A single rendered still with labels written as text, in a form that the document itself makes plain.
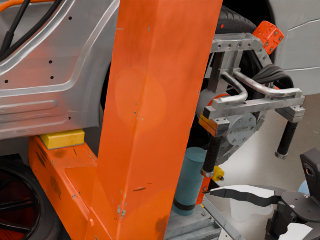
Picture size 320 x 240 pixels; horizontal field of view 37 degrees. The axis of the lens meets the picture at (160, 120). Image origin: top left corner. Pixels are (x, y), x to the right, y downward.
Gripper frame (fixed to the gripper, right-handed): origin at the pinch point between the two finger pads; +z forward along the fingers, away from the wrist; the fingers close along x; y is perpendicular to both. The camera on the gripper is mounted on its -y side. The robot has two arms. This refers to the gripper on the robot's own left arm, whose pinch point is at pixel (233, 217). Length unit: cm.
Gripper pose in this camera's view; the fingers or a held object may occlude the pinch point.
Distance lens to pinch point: 65.5
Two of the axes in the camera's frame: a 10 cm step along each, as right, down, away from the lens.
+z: -9.3, 0.2, -3.6
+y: -1.3, 9.2, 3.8
